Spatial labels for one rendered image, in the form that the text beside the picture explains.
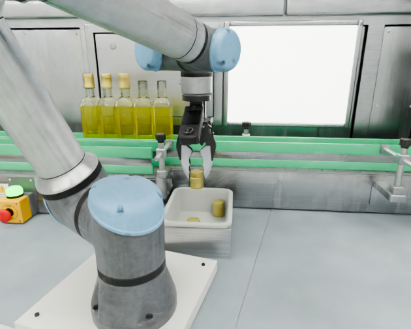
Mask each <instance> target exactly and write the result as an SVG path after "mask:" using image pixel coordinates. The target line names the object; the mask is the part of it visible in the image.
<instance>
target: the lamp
mask: <svg viewBox="0 0 411 329"><path fill-rule="evenodd" d="M5 192H6V198H7V199H15V198H20V197H22V196H23V195H24V193H23V189H22V187H21V186H19V185H13V186H10V187H8V188H7V189H6V191H5Z"/></svg>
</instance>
